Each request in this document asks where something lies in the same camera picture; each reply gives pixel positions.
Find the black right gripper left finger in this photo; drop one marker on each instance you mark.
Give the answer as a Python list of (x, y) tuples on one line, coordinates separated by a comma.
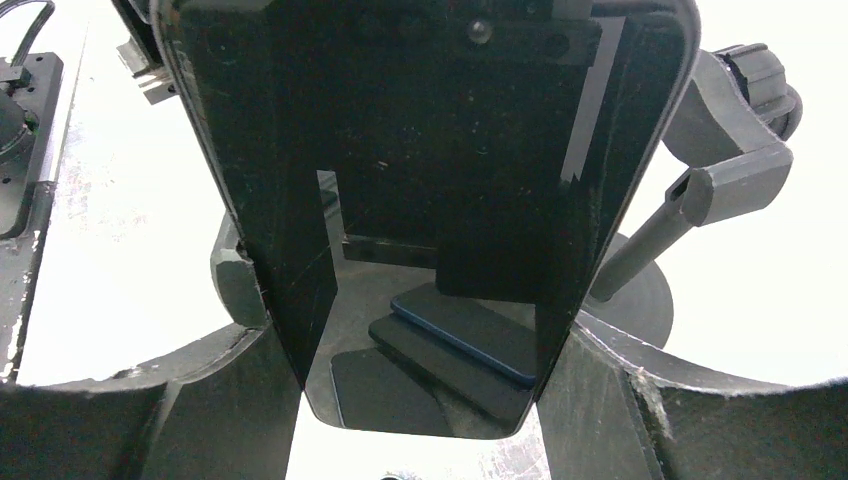
[(222, 407)]

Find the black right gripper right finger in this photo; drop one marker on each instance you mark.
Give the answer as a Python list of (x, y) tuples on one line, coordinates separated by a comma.
[(615, 407)]

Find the black phone light blue edge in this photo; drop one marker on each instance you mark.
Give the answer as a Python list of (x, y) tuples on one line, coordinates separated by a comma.
[(406, 380)]

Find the black front phone stand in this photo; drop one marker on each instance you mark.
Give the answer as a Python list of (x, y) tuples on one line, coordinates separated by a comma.
[(715, 166)]

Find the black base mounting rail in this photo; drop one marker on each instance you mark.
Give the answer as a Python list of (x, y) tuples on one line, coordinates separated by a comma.
[(30, 87)]

